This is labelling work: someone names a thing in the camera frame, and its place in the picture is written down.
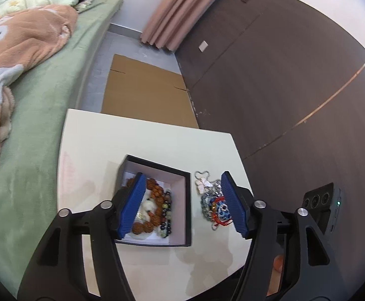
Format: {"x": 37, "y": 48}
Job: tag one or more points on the flat cardboard sheet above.
{"x": 148, "y": 94}

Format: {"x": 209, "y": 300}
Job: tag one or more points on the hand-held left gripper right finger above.
{"x": 232, "y": 205}

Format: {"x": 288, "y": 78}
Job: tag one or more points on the white wall plate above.
{"x": 203, "y": 46}

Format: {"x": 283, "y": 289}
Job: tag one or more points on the green bed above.
{"x": 44, "y": 131}

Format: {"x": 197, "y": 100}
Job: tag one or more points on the white jade pendant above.
{"x": 148, "y": 207}

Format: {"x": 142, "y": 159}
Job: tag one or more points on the peach printed blanket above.
{"x": 28, "y": 37}

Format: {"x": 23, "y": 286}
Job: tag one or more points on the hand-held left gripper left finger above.
{"x": 132, "y": 207}

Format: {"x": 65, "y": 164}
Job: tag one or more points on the pink curtain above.
{"x": 182, "y": 9}

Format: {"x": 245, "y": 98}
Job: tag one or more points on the blue and red beaded jewelry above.
{"x": 221, "y": 210}

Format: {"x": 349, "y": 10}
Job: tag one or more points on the black jewelry box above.
{"x": 187, "y": 210}

